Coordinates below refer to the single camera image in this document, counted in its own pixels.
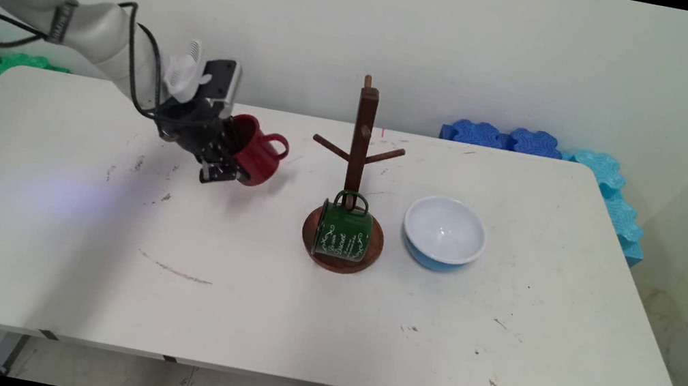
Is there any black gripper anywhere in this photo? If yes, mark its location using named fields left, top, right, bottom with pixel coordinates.
left=147, top=91, right=262, bottom=192

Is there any red enamel mug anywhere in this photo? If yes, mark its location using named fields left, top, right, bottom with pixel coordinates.
left=218, top=111, right=295, bottom=193

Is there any brown wooden mug tree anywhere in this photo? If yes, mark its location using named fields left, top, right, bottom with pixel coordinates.
left=293, top=68, right=418, bottom=281

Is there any green enamel mug white print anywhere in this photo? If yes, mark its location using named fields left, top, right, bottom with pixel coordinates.
left=310, top=185, right=380, bottom=266

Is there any blue bowl white inside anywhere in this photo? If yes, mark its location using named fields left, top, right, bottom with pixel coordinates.
left=397, top=192, right=492, bottom=279

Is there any dark blue foam mat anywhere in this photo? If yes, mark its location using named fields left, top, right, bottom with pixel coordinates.
left=505, top=126, right=567, bottom=160
left=439, top=115, right=515, bottom=152

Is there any light blue foam mat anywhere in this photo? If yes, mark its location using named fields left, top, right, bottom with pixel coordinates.
left=554, top=147, right=659, bottom=269

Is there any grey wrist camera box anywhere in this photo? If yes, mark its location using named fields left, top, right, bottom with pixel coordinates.
left=196, top=55, right=244, bottom=119

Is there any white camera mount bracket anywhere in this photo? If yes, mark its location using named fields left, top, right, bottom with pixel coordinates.
left=160, top=35, right=219, bottom=108

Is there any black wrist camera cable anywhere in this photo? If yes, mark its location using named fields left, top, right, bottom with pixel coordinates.
left=100, top=0, right=182, bottom=121

